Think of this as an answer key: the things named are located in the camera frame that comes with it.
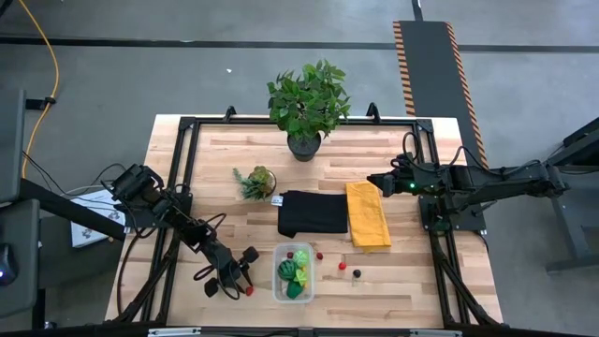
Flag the black metal table frame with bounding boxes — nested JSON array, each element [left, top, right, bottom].
[[105, 102, 504, 329]]

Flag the striped toy watermelon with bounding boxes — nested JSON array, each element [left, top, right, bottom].
[[277, 259, 299, 282]]

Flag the yellow floor cable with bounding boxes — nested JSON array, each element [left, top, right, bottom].
[[18, 0, 61, 179]]

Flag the black striped-edge floor mat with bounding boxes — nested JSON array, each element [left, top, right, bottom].
[[391, 20, 490, 168]]

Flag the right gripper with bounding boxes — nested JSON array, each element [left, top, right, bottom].
[[367, 161, 451, 198]]

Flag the black cloth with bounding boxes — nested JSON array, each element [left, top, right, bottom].
[[270, 189, 350, 239]]

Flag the clear plastic tupperware container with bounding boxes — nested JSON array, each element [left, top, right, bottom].
[[271, 242, 315, 304]]

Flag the white paper sheet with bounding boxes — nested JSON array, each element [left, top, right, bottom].
[[69, 188, 126, 249]]

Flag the black diagonal support beam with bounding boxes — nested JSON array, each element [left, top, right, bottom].
[[18, 180, 128, 242]]

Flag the dark grey metal stand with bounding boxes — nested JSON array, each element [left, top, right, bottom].
[[545, 116, 599, 273]]

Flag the dark grey desk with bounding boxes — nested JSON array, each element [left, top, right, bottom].
[[0, 87, 42, 319]]

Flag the silver metal bracket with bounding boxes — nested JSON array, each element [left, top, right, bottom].
[[148, 327, 202, 337], [410, 329, 463, 337]]

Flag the small succulent plant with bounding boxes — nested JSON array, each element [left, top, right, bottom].
[[232, 165, 278, 202]]

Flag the black computer mouse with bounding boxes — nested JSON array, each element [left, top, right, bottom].
[[0, 242, 21, 287]]

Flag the leafy plant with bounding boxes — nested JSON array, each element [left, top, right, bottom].
[[266, 58, 352, 163]]

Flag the yellow cloth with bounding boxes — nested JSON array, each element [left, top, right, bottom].
[[344, 180, 393, 254]]

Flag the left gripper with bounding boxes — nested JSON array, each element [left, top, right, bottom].
[[203, 239, 261, 299]]

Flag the black cable clamp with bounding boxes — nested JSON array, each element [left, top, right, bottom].
[[24, 95, 58, 111]]

